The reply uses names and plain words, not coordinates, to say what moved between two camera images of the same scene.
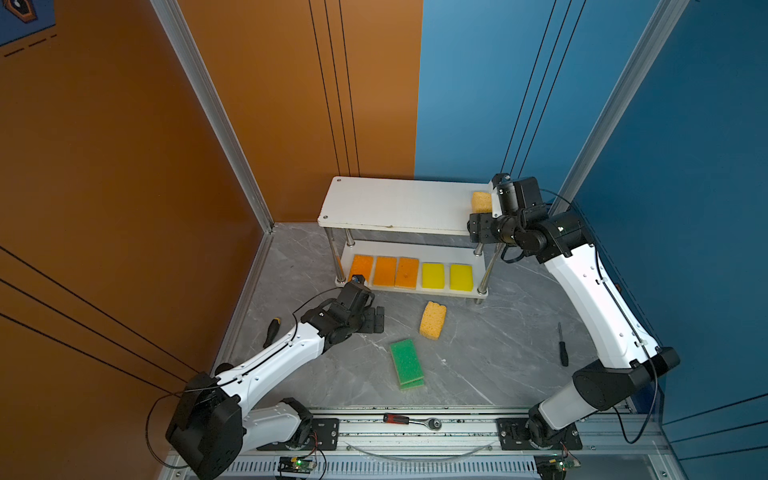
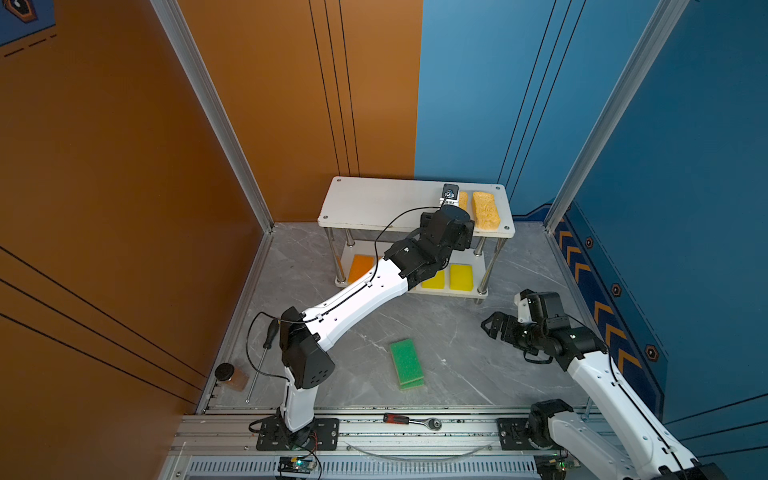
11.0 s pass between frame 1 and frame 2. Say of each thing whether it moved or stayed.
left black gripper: moved
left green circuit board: stayed
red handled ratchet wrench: stayed
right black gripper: moved
